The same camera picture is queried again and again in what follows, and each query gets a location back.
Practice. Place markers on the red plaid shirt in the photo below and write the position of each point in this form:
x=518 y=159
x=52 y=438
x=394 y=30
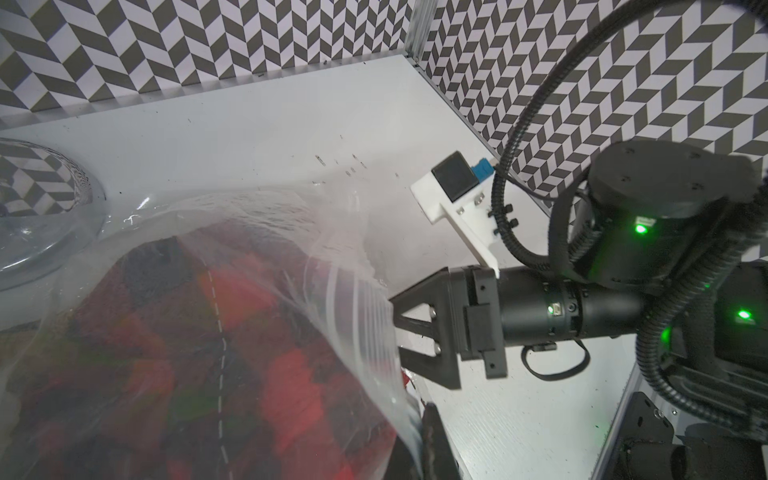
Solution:
x=198 y=356

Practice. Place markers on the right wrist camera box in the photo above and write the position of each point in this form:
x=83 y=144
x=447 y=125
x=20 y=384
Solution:
x=459 y=193

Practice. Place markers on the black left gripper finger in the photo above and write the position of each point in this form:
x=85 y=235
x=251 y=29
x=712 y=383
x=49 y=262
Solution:
x=438 y=460

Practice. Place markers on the metal glass holder stand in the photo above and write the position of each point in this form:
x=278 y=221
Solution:
x=51 y=209

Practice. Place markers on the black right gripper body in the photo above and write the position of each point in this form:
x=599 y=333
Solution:
x=476 y=319

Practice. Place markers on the clear plastic vacuum bag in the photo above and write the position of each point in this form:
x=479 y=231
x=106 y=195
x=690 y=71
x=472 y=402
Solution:
x=328 y=224

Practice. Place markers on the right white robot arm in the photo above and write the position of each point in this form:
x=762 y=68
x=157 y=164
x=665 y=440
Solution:
x=648 y=240

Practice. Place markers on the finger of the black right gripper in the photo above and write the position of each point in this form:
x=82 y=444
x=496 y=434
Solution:
x=436 y=292
x=441 y=368

